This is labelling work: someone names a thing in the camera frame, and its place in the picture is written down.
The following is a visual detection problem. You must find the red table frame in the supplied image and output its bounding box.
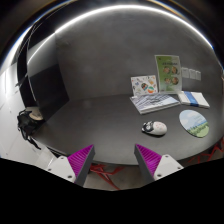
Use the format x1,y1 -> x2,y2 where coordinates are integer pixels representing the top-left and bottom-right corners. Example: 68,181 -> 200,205
84,137 -> 224,191

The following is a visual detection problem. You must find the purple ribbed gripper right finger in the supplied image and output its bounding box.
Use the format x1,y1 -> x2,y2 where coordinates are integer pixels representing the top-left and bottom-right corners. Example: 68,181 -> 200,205
134,144 -> 183,183

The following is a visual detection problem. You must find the white and blue booklet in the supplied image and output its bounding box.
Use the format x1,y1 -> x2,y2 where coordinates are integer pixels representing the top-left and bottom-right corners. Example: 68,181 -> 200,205
178,91 -> 210,108

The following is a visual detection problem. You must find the white panda computer mouse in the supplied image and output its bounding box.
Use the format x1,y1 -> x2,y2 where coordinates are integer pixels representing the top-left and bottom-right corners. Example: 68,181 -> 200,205
142,121 -> 167,136

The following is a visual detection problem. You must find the black backpack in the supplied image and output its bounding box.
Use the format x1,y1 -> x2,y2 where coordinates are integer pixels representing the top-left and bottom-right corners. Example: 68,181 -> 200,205
17,110 -> 42,149

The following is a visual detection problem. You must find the green standing poster sign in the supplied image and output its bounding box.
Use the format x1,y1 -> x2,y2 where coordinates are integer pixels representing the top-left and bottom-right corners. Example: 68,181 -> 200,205
155,55 -> 182,94

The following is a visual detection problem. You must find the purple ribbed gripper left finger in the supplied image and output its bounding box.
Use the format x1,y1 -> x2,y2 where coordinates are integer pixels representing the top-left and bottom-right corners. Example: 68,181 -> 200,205
46,145 -> 95,186

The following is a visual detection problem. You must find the round landscape mouse pad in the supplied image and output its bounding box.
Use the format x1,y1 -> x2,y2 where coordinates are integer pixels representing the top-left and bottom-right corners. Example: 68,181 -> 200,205
179,110 -> 209,138

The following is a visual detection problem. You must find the striped grey book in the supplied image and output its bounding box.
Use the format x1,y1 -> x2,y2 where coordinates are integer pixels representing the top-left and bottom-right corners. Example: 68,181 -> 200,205
130,93 -> 180,115

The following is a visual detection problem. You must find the white illustrated card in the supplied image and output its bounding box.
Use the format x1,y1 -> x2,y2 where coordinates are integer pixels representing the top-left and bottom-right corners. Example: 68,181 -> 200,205
131,75 -> 158,96

